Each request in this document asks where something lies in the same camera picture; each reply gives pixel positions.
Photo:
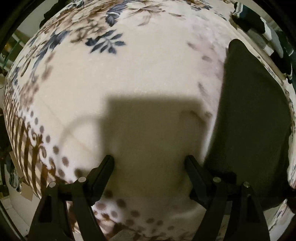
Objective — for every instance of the black grey striped sweater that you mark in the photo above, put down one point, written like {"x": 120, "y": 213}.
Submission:
{"x": 252, "y": 129}

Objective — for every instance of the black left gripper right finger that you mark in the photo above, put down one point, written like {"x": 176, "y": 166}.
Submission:
{"x": 220, "y": 195}

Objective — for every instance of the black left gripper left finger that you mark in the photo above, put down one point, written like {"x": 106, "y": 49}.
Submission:
{"x": 51, "y": 222}

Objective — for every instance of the floral fleece bed blanket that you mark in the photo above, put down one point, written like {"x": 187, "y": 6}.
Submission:
{"x": 140, "y": 81}

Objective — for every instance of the folded black grey striped clothes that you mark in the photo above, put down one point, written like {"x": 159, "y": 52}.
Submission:
{"x": 264, "y": 36}

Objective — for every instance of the teal shelf rack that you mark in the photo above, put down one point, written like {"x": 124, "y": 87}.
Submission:
{"x": 14, "y": 45}

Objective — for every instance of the cardboard box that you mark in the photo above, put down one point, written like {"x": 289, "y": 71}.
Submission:
{"x": 19, "y": 181}

